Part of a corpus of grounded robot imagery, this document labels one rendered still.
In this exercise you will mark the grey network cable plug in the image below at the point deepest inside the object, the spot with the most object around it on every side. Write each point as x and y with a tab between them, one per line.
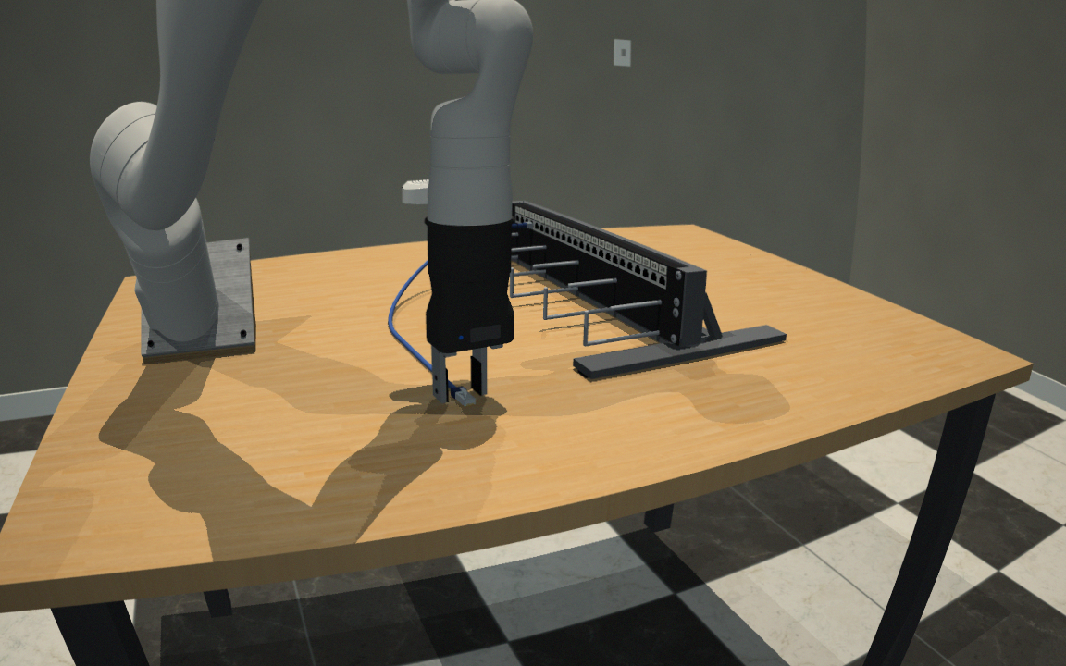
464	397

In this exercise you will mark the black patch panel rack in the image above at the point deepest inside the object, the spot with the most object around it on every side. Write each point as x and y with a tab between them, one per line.
677	294

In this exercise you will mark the blue patch cord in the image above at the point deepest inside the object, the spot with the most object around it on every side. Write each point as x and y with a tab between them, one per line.
397	336

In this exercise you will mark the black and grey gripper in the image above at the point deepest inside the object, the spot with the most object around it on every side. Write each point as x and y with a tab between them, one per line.
469	263

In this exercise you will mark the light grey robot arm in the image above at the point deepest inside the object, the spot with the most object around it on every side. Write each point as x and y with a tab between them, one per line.
199	44

